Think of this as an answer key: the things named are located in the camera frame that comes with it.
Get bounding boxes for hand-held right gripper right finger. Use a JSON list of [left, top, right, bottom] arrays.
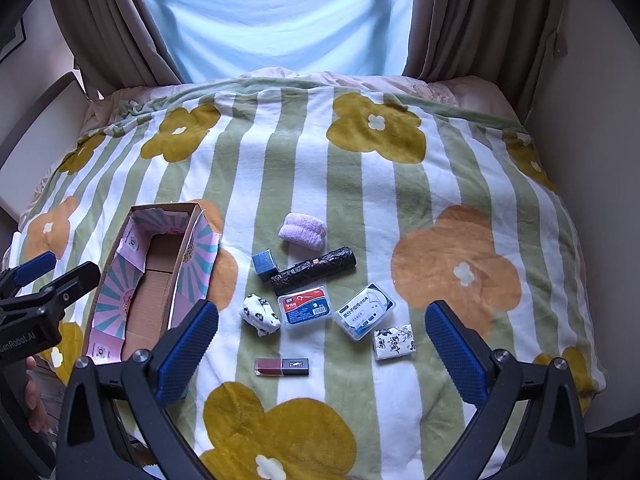
[[424, 300, 588, 480]]

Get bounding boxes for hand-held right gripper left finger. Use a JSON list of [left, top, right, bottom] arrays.
[[55, 300, 221, 480]]

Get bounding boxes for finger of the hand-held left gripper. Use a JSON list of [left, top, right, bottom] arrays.
[[0, 251, 57, 301], [30, 261, 102, 313]]

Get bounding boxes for white ink-print tissue packet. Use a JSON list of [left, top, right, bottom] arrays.
[[373, 323, 417, 362]]

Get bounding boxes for cardboard box with pink lining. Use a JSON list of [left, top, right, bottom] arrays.
[[82, 201, 223, 403]]

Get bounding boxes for white black-patterned sock roll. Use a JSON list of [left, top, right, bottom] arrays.
[[241, 293, 282, 337]]

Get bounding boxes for blue label clear plastic box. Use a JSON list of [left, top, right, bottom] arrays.
[[334, 282, 396, 342]]

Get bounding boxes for black quilted tube case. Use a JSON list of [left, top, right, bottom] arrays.
[[270, 246, 357, 297]]

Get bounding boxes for person's left hand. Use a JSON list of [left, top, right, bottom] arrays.
[[22, 355, 51, 433]]

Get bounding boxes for dark red lip gloss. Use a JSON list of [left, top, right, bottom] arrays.
[[254, 357, 311, 377]]

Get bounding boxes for small blue box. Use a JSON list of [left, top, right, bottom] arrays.
[[251, 251, 278, 281]]

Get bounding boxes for red label clear plastic box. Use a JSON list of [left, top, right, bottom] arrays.
[[277, 285, 333, 330]]

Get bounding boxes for grey white-edged panel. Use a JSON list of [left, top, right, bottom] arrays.
[[0, 72, 93, 221]]

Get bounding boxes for purple rolled towel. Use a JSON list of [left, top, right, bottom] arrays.
[[277, 212, 328, 251]]

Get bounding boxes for striped floral blanket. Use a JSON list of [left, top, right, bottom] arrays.
[[10, 77, 608, 480]]

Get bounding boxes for beige curtain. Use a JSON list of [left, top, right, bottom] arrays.
[[402, 0, 571, 81], [47, 0, 193, 101]]

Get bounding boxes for light blue sheer curtain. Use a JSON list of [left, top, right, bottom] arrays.
[[135, 0, 421, 83]]

